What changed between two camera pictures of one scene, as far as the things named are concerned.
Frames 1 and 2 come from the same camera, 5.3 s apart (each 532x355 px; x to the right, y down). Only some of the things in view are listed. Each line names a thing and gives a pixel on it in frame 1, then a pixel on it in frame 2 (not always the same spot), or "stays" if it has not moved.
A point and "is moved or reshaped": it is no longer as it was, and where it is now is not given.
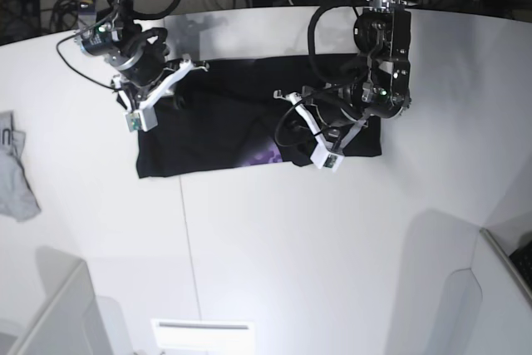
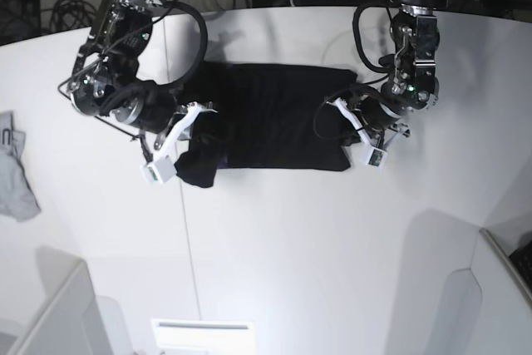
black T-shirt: [228, 118] is moved or reshaped
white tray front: [204, 334] stays
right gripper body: [337, 107] → [377, 116]
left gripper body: [142, 64] → [148, 111]
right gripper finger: [292, 97] → [342, 105]
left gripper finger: [184, 66] → [189, 114]
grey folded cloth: [17, 199] stays
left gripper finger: [176, 102] → [205, 140]
